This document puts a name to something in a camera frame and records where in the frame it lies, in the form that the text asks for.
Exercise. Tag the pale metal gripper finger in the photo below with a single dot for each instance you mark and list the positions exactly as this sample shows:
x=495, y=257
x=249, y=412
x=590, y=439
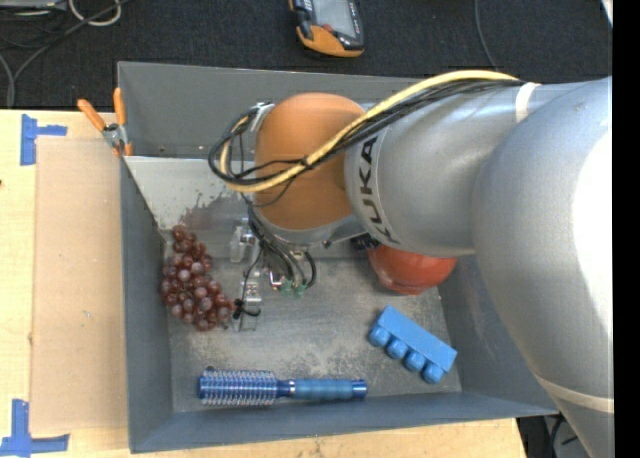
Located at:
x=251, y=302
x=244, y=242

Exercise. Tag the dark red grape bunch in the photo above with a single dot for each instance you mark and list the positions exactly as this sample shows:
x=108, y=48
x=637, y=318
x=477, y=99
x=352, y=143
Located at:
x=192, y=278

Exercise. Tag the grey metal bin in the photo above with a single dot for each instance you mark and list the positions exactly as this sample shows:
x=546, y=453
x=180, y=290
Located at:
x=320, y=336

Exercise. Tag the blue round hairbrush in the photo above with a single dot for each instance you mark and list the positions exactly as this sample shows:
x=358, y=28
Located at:
x=260, y=387

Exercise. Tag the blue studded toy block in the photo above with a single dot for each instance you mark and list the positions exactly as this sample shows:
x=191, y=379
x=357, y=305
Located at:
x=417, y=341

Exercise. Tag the brown cardboard board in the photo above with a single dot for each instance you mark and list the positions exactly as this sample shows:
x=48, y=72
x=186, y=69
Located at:
x=75, y=271

